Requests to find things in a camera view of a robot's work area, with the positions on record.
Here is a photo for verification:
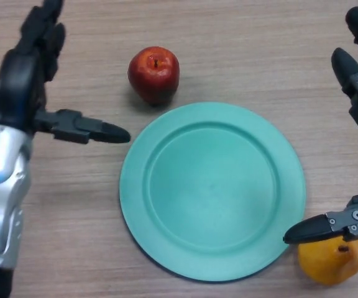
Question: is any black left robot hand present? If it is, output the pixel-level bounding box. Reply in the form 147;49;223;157
0;0;132;145

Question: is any red apple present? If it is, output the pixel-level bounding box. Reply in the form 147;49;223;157
127;46;180;106

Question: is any green round plate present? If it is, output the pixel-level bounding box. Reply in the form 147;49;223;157
119;102;306;282

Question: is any yellow pear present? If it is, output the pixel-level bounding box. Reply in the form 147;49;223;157
297;235;358;286

